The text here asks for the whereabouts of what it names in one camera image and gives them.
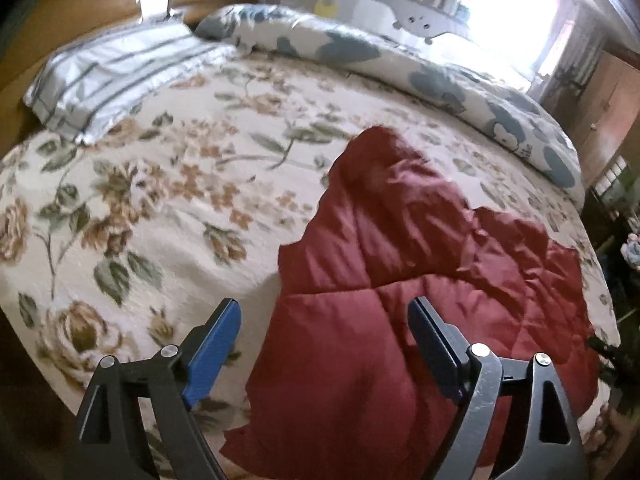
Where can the striped white pillow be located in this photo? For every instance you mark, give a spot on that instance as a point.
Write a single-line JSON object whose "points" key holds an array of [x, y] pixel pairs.
{"points": [[110, 75]]}

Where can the red quilted jacket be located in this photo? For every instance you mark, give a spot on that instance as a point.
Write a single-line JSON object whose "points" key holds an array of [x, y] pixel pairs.
{"points": [[390, 270]]}

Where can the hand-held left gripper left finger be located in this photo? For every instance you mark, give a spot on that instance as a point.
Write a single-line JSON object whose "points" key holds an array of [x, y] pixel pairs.
{"points": [[215, 350]]}

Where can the wooden wardrobe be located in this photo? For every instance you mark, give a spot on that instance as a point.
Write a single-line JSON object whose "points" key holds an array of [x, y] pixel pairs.
{"points": [[610, 110]]}

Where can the grey bed guard rail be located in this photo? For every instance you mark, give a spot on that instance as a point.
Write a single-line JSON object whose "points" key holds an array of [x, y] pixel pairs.
{"points": [[360, 10]]}

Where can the dark cluttered shelf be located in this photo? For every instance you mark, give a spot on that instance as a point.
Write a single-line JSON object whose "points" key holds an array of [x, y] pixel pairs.
{"points": [[620, 230]]}

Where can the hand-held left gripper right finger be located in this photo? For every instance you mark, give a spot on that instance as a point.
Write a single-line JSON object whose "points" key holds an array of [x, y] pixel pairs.
{"points": [[435, 340]]}

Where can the blue printed white duvet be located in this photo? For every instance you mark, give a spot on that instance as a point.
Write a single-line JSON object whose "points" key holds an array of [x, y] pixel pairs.
{"points": [[450, 85]]}

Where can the wooden headboard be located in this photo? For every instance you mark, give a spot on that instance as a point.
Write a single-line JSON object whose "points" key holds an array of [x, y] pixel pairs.
{"points": [[90, 0]]}

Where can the floral bed blanket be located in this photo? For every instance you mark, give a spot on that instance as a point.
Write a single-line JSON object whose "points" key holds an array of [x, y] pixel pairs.
{"points": [[125, 185]]}

